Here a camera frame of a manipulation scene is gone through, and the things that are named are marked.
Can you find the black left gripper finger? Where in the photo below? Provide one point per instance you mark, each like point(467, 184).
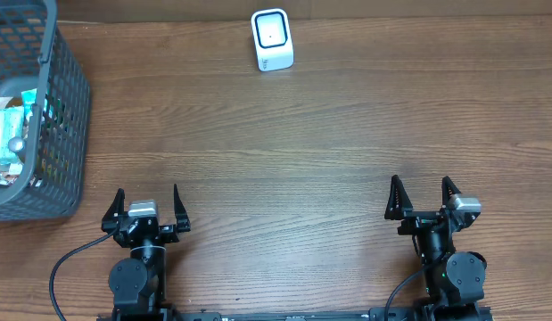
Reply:
point(179, 209)
point(116, 209)

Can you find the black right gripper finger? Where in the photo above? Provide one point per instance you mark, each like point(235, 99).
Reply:
point(399, 206)
point(450, 192)

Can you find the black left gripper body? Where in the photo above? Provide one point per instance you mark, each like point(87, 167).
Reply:
point(168, 234)

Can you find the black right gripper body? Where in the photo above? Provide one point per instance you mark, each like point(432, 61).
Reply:
point(418, 220)

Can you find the yellow oil bottle silver cap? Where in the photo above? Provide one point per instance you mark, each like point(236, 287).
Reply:
point(17, 145)

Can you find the small teal packet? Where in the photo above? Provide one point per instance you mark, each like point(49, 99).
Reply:
point(29, 98)

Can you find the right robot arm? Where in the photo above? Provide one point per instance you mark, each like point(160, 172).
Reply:
point(453, 279)

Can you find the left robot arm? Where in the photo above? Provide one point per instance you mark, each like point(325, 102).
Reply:
point(138, 282)

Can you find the white barcode scanner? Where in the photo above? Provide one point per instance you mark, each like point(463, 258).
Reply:
point(272, 39)

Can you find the white orange snack packet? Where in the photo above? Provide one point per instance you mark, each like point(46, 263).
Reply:
point(9, 173)

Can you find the teal tissue pack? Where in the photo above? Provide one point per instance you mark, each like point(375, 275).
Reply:
point(11, 125)

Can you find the dark grey plastic mesh basket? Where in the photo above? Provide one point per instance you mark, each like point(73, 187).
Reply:
point(35, 56)

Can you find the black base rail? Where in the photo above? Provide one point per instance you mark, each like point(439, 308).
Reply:
point(374, 314)

